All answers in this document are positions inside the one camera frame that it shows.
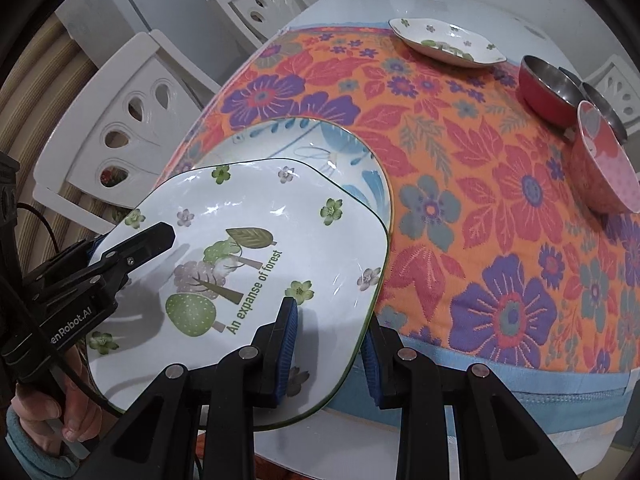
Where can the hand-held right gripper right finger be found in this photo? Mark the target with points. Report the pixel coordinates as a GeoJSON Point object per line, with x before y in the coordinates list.
{"type": "Point", "coordinates": [372, 372]}

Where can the blue steel bowl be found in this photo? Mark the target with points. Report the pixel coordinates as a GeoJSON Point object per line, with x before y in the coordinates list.
{"type": "Point", "coordinates": [602, 102]}

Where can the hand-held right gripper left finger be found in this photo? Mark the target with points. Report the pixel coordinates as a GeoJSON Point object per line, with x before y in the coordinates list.
{"type": "Point", "coordinates": [289, 340]}

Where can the person's left forearm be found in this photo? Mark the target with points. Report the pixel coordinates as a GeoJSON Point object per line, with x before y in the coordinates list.
{"type": "Point", "coordinates": [30, 460]}

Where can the pink bowl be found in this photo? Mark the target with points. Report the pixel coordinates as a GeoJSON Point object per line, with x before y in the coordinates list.
{"type": "Point", "coordinates": [605, 170]}

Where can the beige ribbed panel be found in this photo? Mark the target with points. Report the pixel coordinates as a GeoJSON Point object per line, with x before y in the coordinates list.
{"type": "Point", "coordinates": [35, 90]}

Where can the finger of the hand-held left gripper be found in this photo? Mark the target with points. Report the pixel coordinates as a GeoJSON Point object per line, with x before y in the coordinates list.
{"type": "Point", "coordinates": [145, 245]}
{"type": "Point", "coordinates": [90, 249]}

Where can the white chair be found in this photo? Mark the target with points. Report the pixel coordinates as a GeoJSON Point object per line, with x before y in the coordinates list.
{"type": "Point", "coordinates": [80, 135]}
{"type": "Point", "coordinates": [617, 80]}
{"type": "Point", "coordinates": [240, 5]}

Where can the large square forest print plate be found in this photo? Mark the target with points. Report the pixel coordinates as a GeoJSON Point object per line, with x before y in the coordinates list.
{"type": "Point", "coordinates": [260, 210]}

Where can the round blue print plate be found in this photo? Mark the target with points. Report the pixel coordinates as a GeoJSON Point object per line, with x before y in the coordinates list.
{"type": "Point", "coordinates": [320, 145]}

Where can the floral orange tablecloth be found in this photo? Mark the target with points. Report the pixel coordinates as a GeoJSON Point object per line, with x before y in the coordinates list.
{"type": "Point", "coordinates": [475, 185]}

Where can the small square forest print plate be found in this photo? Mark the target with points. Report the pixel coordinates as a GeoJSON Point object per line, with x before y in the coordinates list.
{"type": "Point", "coordinates": [440, 35]}

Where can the red steel bowl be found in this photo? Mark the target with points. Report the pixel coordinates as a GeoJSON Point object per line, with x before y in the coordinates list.
{"type": "Point", "coordinates": [540, 95]}

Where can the person's left hand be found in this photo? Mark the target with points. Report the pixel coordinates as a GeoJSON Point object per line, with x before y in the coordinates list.
{"type": "Point", "coordinates": [77, 410]}

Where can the white cabinet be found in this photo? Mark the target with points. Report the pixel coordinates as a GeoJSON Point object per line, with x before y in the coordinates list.
{"type": "Point", "coordinates": [100, 15]}

